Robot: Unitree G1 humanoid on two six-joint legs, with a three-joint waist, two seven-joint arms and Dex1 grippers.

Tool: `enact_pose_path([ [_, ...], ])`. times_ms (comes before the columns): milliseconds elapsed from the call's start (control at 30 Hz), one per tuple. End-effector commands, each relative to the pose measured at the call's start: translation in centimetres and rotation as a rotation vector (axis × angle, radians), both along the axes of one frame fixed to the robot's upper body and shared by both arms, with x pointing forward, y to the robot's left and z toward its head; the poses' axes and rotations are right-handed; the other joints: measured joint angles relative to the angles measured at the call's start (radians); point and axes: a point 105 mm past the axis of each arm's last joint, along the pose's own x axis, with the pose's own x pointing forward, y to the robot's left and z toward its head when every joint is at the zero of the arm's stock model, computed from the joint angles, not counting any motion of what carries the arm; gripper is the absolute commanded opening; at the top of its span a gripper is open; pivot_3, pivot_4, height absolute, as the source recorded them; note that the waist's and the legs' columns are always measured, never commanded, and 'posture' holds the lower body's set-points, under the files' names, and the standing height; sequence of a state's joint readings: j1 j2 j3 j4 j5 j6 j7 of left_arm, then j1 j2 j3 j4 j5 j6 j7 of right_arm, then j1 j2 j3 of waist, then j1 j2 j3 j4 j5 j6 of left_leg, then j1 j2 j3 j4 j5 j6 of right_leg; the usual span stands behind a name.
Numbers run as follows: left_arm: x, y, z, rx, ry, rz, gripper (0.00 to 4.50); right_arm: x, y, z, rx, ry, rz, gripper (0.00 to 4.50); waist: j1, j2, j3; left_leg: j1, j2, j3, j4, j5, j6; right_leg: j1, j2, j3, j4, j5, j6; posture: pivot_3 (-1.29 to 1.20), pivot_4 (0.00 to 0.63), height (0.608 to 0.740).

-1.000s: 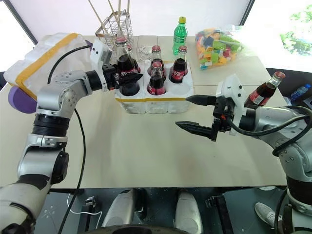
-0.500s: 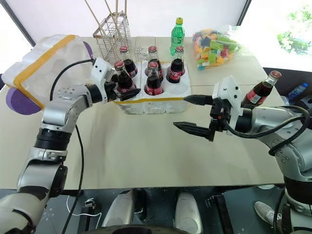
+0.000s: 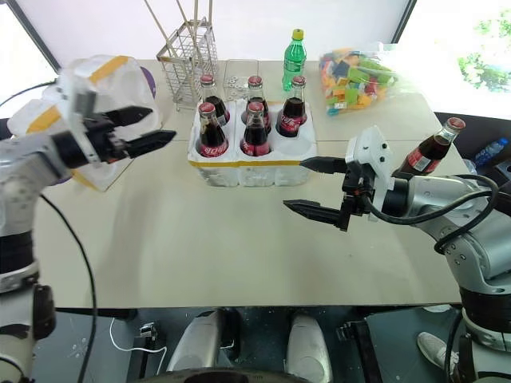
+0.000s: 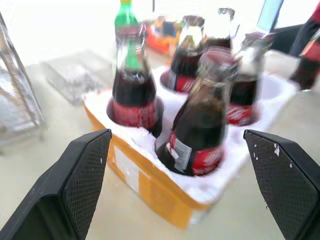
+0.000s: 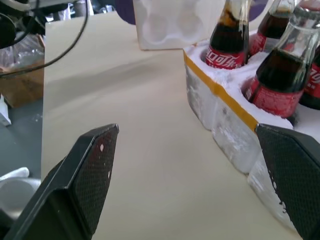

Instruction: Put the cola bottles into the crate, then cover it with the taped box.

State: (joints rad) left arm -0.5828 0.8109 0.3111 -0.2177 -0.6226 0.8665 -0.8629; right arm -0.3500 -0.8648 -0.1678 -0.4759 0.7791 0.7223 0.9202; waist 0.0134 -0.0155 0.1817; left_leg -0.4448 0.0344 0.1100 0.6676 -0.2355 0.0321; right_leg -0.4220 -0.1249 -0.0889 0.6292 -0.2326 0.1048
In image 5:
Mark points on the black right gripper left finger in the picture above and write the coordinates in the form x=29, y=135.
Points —
x=75, y=185

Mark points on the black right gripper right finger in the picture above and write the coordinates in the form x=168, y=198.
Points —
x=295, y=180

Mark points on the white foam crate yellow tape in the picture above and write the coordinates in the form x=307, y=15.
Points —
x=225, y=117

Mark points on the glass cola bottle red label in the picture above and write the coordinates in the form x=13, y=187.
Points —
x=282, y=82
x=312, y=80
x=228, y=42
x=271, y=30

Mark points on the brown cardboard box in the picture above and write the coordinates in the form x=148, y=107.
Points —
x=21, y=75

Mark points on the white foam lid box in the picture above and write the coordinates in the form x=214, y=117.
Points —
x=172, y=25

